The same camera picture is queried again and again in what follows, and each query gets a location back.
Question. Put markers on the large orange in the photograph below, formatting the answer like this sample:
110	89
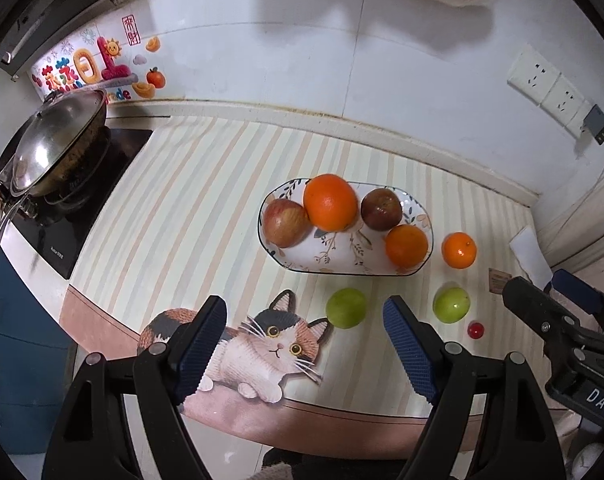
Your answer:
330	202

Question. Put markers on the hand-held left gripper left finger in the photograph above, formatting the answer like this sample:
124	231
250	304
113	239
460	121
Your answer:
201	350

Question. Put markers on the white paper sheet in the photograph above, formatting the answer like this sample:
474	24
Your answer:
529	255

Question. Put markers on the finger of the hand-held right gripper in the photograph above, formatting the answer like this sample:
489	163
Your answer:
577	287
527	302

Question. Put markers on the dark red apple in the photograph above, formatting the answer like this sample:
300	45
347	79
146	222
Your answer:
381	209

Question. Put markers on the brown card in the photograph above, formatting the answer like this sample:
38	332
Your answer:
498	281

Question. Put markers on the red cherry tomato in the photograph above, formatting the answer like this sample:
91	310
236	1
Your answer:
476	330

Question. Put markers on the striped cat print mat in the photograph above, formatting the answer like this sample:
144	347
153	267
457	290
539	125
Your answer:
191	200

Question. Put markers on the black cooktop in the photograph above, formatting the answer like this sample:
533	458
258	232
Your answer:
86	220

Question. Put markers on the white wall socket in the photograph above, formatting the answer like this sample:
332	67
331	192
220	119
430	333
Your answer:
564	102
534	74

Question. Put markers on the grey plug adapter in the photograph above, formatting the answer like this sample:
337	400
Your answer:
597	124

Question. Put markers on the steel wok with lid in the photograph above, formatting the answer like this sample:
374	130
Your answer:
46	145

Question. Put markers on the colourful wall stickers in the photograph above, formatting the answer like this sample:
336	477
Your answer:
89	67

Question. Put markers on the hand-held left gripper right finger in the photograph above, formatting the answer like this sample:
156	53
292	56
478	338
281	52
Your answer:
407	345

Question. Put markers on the blue cabinet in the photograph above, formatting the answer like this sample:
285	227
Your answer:
21	340

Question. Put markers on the floral oval plate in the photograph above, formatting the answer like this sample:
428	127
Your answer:
332	255

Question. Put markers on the small mandarin orange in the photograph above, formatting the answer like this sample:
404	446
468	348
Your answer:
459	250

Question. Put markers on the dark wok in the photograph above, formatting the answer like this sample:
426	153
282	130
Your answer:
79	162

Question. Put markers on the range hood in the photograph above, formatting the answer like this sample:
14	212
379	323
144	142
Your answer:
36	5

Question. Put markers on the green jujube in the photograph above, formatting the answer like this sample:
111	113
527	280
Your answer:
451	304
346	308

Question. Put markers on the medium orange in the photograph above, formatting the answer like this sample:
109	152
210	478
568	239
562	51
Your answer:
407	246

